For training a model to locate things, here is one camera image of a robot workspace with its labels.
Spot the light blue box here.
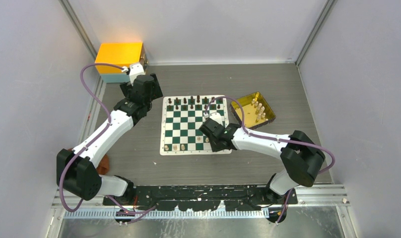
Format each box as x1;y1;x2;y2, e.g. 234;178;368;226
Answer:
101;70;130;83

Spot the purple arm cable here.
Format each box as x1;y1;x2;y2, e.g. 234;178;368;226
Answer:
203;96;336;225
58;63;157;225

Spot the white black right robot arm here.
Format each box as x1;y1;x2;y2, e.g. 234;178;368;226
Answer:
199;118;326;204

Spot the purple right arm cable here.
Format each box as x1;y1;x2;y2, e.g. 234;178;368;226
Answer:
203;96;336;225

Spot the green white chess board mat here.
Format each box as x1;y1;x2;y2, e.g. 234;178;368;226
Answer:
159;95;229;156

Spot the gold tin box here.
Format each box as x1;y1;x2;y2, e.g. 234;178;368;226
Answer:
230;92;276;129

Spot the aluminium frame rail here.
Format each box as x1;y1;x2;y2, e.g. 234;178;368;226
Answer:
52;184;350;223

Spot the brown cloth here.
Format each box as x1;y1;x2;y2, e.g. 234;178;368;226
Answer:
67;154;110;176

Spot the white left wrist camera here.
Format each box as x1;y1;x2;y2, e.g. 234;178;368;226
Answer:
122;62;145;85

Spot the yellow box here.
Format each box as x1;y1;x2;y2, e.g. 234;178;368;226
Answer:
95;42;147;71

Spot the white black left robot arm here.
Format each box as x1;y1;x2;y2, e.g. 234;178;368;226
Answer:
57;73;163;205

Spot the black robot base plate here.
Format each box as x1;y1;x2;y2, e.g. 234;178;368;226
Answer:
103;184;298;212

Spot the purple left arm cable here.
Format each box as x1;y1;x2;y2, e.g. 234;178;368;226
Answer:
58;63;157;225

